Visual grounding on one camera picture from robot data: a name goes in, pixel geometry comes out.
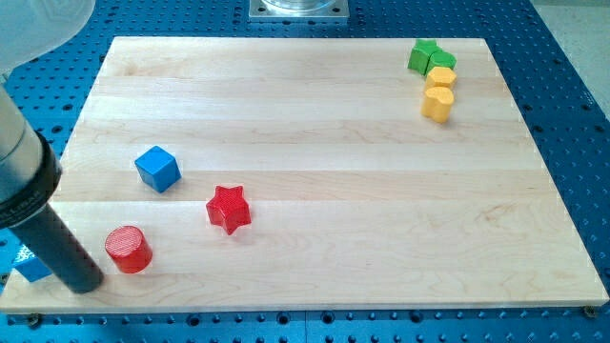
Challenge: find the red cylinder block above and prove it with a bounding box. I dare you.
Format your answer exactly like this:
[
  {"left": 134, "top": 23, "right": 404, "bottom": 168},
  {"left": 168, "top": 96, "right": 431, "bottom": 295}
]
[{"left": 105, "top": 226, "right": 153, "bottom": 273}]

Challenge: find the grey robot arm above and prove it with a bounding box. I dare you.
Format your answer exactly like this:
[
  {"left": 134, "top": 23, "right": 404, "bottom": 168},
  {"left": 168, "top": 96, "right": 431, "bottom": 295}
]
[{"left": 1, "top": 0, "right": 95, "bottom": 228}]

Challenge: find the red star block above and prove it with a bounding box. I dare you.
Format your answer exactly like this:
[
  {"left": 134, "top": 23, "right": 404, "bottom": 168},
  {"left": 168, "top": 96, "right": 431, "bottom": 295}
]
[{"left": 206, "top": 186, "right": 252, "bottom": 235}]

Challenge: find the green star block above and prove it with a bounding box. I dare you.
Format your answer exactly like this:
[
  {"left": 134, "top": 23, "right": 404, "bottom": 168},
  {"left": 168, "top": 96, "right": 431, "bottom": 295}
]
[{"left": 407, "top": 38, "right": 441, "bottom": 75}]

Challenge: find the wooden board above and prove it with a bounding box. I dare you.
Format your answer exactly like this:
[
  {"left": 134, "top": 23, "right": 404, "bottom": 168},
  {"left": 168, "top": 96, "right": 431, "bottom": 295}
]
[{"left": 1, "top": 37, "right": 608, "bottom": 313}]

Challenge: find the blue cube block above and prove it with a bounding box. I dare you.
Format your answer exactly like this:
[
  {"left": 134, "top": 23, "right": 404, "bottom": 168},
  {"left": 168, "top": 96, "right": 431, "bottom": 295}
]
[{"left": 134, "top": 146, "right": 182, "bottom": 193}]

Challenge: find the yellow heart block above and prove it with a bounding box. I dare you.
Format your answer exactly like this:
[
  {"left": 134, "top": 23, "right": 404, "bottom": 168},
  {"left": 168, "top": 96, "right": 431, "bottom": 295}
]
[{"left": 420, "top": 87, "right": 455, "bottom": 124}]

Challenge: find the yellow pentagon block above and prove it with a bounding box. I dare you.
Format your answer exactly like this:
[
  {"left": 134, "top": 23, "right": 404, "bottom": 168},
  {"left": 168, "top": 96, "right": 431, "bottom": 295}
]
[{"left": 424, "top": 67, "right": 458, "bottom": 91}]

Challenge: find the green round block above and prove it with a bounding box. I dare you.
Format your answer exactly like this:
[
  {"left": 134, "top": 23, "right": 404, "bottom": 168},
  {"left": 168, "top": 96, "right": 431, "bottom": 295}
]
[{"left": 425, "top": 50, "right": 457, "bottom": 75}]

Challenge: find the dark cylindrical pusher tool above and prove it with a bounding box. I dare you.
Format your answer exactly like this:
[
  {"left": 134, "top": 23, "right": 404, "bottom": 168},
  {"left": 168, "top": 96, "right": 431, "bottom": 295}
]
[{"left": 10, "top": 205, "right": 104, "bottom": 293}]

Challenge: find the blue block behind pusher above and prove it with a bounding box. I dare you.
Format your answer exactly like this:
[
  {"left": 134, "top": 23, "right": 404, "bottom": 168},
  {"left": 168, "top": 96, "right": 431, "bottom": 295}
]
[{"left": 12, "top": 245, "right": 51, "bottom": 282}]

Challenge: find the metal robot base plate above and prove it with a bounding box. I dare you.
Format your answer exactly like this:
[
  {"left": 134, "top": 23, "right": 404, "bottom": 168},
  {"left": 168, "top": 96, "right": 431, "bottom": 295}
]
[{"left": 249, "top": 0, "right": 350, "bottom": 20}]

